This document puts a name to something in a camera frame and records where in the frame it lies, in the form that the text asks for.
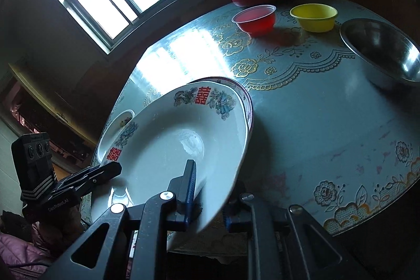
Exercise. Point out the red plastic bowl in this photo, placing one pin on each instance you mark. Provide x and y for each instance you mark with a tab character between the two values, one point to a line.
254	21

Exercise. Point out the stainless steel bowl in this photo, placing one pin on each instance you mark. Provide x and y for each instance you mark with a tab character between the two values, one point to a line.
384	50

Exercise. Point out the person's left forearm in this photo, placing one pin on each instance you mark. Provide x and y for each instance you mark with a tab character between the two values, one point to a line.
19	247

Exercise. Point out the yellow plastic bowl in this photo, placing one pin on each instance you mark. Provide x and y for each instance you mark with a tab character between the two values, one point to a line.
315	19

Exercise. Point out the large white floral plate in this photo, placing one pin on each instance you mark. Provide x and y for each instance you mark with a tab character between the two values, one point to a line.
164	142

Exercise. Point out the dark wooden cabinet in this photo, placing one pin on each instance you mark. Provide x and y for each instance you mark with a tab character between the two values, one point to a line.
39	116

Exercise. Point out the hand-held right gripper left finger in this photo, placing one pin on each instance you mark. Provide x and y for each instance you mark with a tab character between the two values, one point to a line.
191	188

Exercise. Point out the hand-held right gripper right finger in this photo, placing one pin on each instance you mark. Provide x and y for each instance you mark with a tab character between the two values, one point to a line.
250	212

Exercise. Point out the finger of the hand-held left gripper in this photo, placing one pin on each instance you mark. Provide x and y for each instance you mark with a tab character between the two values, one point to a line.
105	170
78	188

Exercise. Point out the small white floral plate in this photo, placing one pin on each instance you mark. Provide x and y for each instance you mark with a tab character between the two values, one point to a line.
113	132

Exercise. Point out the blue floral tablecloth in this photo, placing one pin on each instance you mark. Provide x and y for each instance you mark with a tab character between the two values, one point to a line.
311	135

